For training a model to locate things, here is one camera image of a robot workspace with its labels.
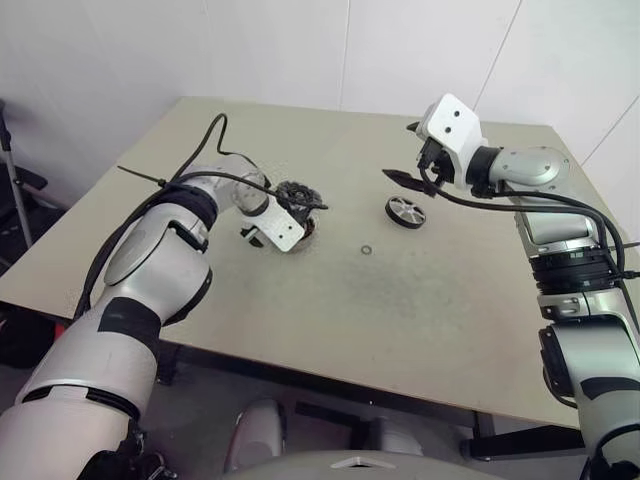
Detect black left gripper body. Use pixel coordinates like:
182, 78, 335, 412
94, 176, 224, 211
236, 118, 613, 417
239, 224, 267, 248

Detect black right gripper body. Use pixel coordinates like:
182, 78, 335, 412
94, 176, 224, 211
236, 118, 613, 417
415, 137, 457, 190

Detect black silver spoked rotor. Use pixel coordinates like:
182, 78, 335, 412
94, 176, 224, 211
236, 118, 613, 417
383, 195, 427, 229

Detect black zip tie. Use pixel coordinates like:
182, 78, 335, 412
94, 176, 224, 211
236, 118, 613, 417
117, 165, 174, 190

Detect grey rounded cover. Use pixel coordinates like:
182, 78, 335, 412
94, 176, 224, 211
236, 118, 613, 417
232, 399, 289, 459

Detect black chair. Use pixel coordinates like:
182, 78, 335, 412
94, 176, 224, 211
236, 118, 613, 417
0, 164, 69, 274

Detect silver tripod stand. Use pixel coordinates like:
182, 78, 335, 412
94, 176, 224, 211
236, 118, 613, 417
0, 99, 34, 249

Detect grey robot torso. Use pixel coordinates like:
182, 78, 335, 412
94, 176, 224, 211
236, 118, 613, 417
219, 449, 591, 480

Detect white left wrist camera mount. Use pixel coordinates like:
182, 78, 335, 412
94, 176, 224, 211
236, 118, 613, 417
239, 192, 308, 253

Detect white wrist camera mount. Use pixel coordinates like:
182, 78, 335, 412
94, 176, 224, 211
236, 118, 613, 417
239, 192, 308, 253
418, 92, 490, 190

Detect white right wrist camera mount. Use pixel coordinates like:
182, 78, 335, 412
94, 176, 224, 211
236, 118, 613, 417
418, 92, 490, 190

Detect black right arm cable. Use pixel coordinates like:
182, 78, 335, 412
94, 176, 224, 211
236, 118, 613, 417
417, 149, 640, 286

